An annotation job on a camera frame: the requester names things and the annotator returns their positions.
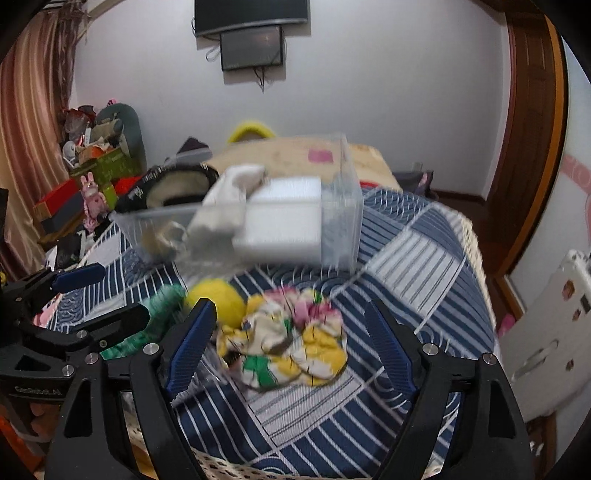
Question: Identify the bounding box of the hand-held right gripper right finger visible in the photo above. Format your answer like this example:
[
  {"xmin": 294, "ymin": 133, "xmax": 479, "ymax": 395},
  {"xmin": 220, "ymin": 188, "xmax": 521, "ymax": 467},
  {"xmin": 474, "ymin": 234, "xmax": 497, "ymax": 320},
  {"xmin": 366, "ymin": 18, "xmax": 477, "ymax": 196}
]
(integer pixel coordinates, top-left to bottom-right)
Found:
[{"xmin": 364, "ymin": 299, "xmax": 537, "ymax": 480}]

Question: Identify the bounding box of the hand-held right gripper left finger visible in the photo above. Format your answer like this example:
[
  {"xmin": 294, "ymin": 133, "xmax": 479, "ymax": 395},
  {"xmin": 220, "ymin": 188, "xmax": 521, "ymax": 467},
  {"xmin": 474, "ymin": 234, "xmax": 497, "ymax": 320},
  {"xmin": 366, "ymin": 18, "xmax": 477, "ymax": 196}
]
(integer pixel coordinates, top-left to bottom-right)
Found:
[{"xmin": 44, "ymin": 298, "xmax": 218, "ymax": 480}]

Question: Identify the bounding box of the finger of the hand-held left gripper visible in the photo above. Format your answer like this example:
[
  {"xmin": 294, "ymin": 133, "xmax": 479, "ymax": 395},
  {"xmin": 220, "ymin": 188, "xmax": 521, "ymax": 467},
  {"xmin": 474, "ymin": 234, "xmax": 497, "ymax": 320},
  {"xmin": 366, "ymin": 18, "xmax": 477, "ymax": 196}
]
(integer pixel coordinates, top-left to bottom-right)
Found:
[
  {"xmin": 0, "ymin": 263, "xmax": 106, "ymax": 320},
  {"xmin": 18, "ymin": 302, "xmax": 151, "ymax": 366}
]

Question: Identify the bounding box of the green knitted cloth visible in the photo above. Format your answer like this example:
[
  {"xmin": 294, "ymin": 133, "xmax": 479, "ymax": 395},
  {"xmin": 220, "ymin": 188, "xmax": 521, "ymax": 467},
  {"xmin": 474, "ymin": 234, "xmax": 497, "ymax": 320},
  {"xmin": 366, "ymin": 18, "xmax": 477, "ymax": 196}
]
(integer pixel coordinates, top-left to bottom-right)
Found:
[{"xmin": 99, "ymin": 284, "xmax": 188, "ymax": 361}]

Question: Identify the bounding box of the floral multicolour cloth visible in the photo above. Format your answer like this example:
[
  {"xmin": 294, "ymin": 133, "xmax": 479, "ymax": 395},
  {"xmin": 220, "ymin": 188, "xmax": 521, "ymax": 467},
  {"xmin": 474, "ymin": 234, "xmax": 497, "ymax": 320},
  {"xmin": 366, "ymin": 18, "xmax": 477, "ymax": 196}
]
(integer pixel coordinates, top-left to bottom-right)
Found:
[{"xmin": 216, "ymin": 285, "xmax": 349, "ymax": 393}]

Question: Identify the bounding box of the clear plastic storage box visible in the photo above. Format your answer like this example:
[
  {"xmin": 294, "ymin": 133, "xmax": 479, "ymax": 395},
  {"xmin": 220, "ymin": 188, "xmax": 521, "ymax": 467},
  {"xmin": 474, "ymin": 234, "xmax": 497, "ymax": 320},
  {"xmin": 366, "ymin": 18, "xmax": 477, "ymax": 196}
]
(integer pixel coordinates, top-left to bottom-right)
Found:
[{"xmin": 113, "ymin": 133, "xmax": 365, "ymax": 269}]

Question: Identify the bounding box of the yellow soft ball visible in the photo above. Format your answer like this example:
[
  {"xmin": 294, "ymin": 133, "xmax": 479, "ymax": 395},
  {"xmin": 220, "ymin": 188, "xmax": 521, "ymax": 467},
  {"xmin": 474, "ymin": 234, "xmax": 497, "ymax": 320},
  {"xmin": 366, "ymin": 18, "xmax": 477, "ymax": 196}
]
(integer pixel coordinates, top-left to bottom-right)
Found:
[{"xmin": 185, "ymin": 278, "xmax": 246, "ymax": 329}]

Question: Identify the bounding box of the pink rabbit toy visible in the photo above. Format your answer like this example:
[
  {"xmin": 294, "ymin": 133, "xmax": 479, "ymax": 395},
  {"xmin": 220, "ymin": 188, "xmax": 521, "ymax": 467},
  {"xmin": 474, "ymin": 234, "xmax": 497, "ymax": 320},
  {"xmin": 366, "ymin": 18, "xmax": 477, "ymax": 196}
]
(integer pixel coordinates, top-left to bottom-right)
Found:
[{"xmin": 79, "ymin": 172, "xmax": 110, "ymax": 232}]

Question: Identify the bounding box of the red cardboard box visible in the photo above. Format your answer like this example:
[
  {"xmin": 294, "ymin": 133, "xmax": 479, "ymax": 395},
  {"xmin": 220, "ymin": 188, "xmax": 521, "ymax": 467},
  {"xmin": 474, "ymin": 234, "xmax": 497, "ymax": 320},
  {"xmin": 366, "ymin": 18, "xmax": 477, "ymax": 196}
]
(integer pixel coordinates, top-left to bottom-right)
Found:
[{"xmin": 32, "ymin": 178, "xmax": 82, "ymax": 219}]

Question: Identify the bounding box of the blue patterned tablecloth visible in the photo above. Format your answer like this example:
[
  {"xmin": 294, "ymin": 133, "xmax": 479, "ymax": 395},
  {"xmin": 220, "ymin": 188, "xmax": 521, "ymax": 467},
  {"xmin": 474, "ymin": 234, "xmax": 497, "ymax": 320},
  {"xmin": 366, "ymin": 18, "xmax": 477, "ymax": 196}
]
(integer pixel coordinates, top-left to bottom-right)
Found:
[{"xmin": 46, "ymin": 187, "xmax": 499, "ymax": 476}]

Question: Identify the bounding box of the green cardboard box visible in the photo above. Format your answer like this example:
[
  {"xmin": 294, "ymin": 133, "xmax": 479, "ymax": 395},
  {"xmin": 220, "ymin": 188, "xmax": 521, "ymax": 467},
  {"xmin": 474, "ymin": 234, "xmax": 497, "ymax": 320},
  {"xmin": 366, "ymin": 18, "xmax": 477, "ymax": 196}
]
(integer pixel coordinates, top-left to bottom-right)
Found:
[{"xmin": 69, "ymin": 148, "xmax": 140, "ymax": 186}]

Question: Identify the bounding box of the black fur-lined slipper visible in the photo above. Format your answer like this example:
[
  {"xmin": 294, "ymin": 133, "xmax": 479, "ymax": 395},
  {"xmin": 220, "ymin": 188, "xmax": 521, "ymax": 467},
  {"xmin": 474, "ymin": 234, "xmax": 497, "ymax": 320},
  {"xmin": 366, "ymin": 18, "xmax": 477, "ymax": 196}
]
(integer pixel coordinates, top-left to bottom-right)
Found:
[{"xmin": 115, "ymin": 159, "xmax": 221, "ymax": 214}]

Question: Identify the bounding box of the pile of mixed clutter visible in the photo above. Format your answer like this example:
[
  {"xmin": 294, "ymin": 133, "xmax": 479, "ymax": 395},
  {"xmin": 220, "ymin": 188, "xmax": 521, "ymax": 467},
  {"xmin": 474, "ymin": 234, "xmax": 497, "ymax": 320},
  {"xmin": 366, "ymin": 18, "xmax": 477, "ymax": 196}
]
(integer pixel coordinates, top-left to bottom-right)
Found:
[{"xmin": 59, "ymin": 98, "xmax": 126, "ymax": 168}]

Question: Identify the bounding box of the white crumpled cloth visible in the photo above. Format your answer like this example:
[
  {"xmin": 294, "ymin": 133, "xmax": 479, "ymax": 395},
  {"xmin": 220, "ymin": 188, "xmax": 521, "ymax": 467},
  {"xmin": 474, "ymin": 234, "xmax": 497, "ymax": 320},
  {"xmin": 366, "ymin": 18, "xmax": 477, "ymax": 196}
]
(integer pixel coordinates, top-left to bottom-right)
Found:
[{"xmin": 187, "ymin": 162, "xmax": 267, "ymax": 252}]

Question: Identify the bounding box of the brown striped curtain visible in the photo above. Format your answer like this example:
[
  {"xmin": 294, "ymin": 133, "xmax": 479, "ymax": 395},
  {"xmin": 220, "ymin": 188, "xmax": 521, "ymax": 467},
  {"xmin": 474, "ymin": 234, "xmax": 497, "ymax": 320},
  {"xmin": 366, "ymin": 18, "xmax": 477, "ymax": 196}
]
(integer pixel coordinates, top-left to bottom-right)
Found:
[{"xmin": 0, "ymin": 9, "xmax": 89, "ymax": 278}]

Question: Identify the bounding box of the grey-green cushion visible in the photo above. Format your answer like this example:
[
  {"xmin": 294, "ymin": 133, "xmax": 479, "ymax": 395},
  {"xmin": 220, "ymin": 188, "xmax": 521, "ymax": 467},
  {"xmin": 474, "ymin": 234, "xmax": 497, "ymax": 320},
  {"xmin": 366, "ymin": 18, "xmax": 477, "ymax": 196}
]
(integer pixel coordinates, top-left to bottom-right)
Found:
[{"xmin": 95, "ymin": 102, "xmax": 148, "ymax": 172}]

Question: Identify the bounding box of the dark cloth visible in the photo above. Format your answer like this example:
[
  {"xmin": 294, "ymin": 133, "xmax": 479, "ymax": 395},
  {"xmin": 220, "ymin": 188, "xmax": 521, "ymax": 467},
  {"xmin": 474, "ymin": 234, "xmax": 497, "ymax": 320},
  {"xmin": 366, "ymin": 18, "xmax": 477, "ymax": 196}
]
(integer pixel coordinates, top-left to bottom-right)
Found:
[
  {"xmin": 177, "ymin": 137, "xmax": 216, "ymax": 160},
  {"xmin": 392, "ymin": 170, "xmax": 435, "ymax": 200}
]

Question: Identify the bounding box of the beige bed blanket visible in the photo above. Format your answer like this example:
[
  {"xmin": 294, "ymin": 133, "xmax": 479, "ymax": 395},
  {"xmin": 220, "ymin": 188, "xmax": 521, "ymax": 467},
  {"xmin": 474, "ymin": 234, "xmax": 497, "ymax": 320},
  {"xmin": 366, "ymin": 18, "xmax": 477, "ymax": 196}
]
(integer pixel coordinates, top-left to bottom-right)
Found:
[{"xmin": 208, "ymin": 136, "xmax": 403, "ymax": 191}]

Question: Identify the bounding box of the yellow plush ring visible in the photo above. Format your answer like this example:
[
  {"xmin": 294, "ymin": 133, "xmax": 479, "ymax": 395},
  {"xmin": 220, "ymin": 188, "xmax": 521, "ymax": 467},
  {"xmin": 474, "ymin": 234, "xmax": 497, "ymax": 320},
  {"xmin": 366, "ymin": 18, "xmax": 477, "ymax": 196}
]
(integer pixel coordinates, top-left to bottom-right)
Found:
[{"xmin": 228, "ymin": 119, "xmax": 278, "ymax": 145}]

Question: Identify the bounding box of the brown wooden door frame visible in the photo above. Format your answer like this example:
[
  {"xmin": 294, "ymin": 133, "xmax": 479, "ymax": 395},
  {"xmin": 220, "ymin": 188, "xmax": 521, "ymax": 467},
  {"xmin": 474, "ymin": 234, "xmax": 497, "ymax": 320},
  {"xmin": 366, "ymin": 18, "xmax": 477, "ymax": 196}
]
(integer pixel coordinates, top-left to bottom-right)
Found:
[{"xmin": 480, "ymin": 13, "xmax": 570, "ymax": 278}]

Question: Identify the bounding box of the pink wall sticker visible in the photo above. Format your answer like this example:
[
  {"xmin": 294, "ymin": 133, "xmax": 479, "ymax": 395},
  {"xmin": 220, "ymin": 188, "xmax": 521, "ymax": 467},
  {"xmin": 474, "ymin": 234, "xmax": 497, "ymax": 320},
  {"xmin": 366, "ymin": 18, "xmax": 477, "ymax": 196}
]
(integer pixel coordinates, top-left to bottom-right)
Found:
[{"xmin": 560, "ymin": 154, "xmax": 591, "ymax": 223}]

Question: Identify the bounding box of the small black wall monitor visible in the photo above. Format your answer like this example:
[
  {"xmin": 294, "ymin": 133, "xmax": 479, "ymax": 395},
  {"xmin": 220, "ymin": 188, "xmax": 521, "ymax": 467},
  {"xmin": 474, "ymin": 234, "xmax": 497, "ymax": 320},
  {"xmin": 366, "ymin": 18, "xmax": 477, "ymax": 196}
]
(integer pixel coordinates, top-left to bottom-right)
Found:
[{"xmin": 219, "ymin": 25, "xmax": 285, "ymax": 72}]

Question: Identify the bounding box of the black wall television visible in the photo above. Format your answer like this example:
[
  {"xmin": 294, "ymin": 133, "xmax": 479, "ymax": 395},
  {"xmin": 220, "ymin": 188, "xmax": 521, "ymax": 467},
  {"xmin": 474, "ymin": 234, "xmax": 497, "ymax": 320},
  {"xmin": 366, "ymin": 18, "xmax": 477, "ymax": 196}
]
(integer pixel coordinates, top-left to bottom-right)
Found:
[{"xmin": 193, "ymin": 0, "xmax": 310, "ymax": 38}]

